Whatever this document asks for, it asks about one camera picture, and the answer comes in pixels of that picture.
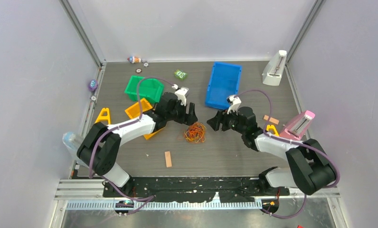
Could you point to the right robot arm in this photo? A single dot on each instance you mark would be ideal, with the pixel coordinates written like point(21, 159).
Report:
point(309, 168)

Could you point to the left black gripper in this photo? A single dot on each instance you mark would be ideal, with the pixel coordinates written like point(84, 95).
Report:
point(188, 118)

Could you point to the white metronome box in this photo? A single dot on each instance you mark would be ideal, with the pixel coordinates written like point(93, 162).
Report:
point(272, 74)

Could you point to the yellow triangle block right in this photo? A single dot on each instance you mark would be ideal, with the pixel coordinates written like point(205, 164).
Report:
point(270, 128)

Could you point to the yellow triangle block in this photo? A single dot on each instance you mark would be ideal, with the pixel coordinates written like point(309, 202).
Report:
point(104, 116)
point(270, 128)

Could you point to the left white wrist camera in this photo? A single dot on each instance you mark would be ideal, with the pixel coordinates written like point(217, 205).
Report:
point(181, 93)

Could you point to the small pink wooden block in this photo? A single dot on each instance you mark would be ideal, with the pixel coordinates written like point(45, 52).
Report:
point(271, 119)

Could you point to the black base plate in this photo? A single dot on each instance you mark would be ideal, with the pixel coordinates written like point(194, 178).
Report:
point(193, 189)

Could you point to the purple round toy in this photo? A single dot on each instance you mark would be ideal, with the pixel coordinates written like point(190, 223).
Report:
point(93, 85)

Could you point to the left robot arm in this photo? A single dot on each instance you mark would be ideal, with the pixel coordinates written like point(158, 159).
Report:
point(100, 147)

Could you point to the green plastic bin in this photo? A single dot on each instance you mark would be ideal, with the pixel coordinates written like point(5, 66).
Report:
point(150, 89)

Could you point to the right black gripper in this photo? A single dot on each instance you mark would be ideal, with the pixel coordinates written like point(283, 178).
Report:
point(215, 122)

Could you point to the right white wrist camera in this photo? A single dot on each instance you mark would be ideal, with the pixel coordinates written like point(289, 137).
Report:
point(234, 104)

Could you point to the blue plastic bin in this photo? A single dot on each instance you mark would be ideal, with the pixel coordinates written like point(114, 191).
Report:
point(224, 81)

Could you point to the small toy figure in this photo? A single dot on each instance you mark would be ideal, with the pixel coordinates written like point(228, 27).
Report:
point(134, 60)

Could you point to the yellow triangle block left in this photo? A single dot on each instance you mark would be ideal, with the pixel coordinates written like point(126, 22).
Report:
point(104, 116)

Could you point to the orange plastic bin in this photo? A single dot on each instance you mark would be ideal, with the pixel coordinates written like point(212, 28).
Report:
point(134, 111)

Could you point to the pink metronome box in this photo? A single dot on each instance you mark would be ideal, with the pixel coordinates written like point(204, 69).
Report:
point(297, 127)

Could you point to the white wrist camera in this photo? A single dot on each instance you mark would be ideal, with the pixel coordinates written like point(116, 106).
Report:
point(234, 104)
point(181, 93)

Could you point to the green number tile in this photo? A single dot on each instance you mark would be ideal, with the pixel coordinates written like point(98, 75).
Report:
point(180, 74)

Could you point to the clear plastic bottle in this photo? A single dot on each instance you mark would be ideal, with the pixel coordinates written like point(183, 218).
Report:
point(72, 141)

